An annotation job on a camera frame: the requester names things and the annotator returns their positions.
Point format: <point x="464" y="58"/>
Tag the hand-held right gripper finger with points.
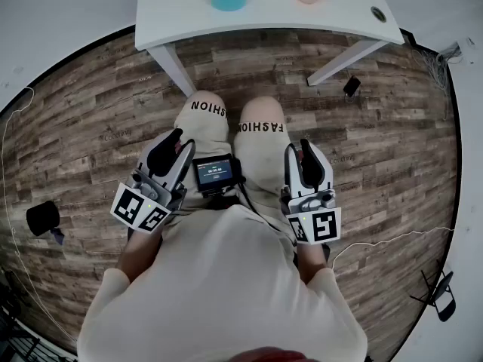
<point x="292" y="172"/>
<point x="317" y="168"/>

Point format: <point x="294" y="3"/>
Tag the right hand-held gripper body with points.
<point x="313" y="217"/>

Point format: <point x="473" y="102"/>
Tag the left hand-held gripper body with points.
<point x="151" y="198"/>

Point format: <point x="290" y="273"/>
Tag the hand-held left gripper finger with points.
<point x="154" y="157"/>
<point x="183" y="164"/>

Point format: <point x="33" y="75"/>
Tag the person's right forearm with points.
<point x="311" y="262"/>

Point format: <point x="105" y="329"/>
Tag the person's left forearm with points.
<point x="137" y="251"/>

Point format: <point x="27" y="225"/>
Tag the black screen device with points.
<point x="213" y="172"/>

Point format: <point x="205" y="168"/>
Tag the beige printed shorts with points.
<point x="260" y="157"/>

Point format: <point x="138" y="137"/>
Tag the person's right leg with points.
<point x="260" y="109"/>

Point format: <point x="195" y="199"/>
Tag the small black box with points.
<point x="351" y="85"/>

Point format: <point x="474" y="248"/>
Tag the person's beige shirt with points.
<point x="226" y="285"/>

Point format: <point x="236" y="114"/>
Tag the black cylindrical pouch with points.
<point x="41" y="217"/>

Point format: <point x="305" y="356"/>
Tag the person's head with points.
<point x="275" y="354"/>

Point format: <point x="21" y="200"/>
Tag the black folding chair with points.
<point x="445" y="307"/>

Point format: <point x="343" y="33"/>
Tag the black metal railing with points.
<point x="26" y="347"/>

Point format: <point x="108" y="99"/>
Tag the white wall socket box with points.
<point x="467" y="49"/>

